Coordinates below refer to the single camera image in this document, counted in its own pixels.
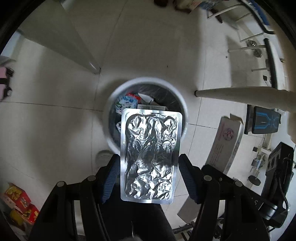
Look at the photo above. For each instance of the long white pink box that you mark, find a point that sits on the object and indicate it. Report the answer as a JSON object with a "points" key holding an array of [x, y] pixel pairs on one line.
{"points": [[226, 143]]}

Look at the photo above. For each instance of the blue plastic wrapper bag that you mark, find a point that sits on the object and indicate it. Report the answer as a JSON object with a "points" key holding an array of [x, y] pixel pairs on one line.
{"points": [[130, 100]]}

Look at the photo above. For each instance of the black blue floor scale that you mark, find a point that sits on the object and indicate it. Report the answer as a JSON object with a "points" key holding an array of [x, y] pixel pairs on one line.
{"points": [[261, 120]]}

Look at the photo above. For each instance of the silver foil blister pack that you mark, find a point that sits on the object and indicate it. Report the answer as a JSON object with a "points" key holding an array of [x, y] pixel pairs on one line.
{"points": [[149, 152]]}

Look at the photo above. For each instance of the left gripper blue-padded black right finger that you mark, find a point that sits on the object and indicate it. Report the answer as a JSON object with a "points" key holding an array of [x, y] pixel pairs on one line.
{"points": [[207, 187]]}

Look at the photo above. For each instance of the red yellow snack boxes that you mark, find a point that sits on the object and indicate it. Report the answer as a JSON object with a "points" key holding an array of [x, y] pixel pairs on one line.
{"points": [[21, 210]]}

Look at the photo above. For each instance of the pink suitcase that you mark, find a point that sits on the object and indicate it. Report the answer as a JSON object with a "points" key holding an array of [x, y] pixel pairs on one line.
{"points": [[6, 74]]}

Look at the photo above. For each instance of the white round trash bin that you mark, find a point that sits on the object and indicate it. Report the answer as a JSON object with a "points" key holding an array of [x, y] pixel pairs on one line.
{"points": [[149, 92]]}

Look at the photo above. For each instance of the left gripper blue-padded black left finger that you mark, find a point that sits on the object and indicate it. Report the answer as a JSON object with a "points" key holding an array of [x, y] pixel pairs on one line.
{"points": [[56, 220]]}

